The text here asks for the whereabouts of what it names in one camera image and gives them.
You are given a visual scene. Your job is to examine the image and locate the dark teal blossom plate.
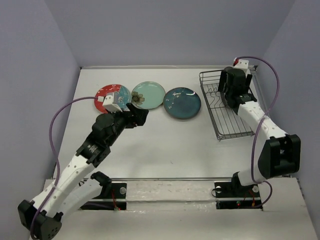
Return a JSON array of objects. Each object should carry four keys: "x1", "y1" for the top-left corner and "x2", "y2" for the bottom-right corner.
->
[{"x1": 163, "y1": 87, "x2": 202, "y2": 120}]

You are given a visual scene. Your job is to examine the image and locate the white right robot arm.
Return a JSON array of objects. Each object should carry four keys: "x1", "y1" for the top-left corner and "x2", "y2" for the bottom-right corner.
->
[{"x1": 218, "y1": 66, "x2": 301, "y2": 196}]

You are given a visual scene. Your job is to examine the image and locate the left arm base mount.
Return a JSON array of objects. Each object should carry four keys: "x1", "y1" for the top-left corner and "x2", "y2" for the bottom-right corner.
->
[{"x1": 80, "y1": 182, "x2": 127, "y2": 211}]

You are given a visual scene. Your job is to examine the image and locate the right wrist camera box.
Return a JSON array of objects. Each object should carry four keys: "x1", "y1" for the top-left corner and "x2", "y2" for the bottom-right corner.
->
[{"x1": 233, "y1": 58, "x2": 251, "y2": 76}]

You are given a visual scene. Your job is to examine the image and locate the mint green flower plate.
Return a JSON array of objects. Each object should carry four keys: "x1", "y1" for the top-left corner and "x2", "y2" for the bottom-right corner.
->
[{"x1": 131, "y1": 81, "x2": 166, "y2": 110}]

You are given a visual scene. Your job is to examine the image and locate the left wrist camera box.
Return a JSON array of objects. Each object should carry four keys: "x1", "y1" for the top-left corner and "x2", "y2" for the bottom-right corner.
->
[{"x1": 95, "y1": 92, "x2": 127, "y2": 113}]

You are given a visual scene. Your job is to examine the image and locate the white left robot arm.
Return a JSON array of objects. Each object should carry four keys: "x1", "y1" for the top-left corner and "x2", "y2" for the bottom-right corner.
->
[{"x1": 17, "y1": 103, "x2": 149, "y2": 240}]

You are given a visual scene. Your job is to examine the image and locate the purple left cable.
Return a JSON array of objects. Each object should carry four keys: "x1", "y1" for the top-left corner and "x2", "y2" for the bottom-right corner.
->
[{"x1": 29, "y1": 96, "x2": 105, "y2": 238}]

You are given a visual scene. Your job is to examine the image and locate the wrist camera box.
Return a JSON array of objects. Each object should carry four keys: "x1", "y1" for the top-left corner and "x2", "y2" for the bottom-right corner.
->
[
  {"x1": 233, "y1": 58, "x2": 251, "y2": 76},
  {"x1": 95, "y1": 92, "x2": 127, "y2": 113}
]

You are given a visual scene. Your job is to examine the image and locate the black wire dish rack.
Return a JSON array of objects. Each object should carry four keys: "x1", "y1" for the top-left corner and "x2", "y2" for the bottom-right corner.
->
[{"x1": 199, "y1": 69, "x2": 255, "y2": 141}]

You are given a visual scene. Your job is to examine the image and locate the red and blue floral plate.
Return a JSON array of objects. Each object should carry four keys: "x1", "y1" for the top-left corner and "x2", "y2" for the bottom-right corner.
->
[{"x1": 94, "y1": 84, "x2": 132, "y2": 114}]

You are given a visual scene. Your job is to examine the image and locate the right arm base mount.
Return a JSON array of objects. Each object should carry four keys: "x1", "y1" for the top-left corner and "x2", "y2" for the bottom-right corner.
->
[{"x1": 211, "y1": 181, "x2": 262, "y2": 210}]

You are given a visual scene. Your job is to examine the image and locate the grey rimmed cream plate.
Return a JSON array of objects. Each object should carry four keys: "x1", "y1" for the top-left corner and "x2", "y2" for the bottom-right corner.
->
[{"x1": 219, "y1": 91, "x2": 229, "y2": 108}]

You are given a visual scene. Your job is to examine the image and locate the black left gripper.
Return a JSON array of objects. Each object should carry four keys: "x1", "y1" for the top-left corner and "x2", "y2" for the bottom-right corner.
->
[{"x1": 107, "y1": 103, "x2": 149, "y2": 146}]

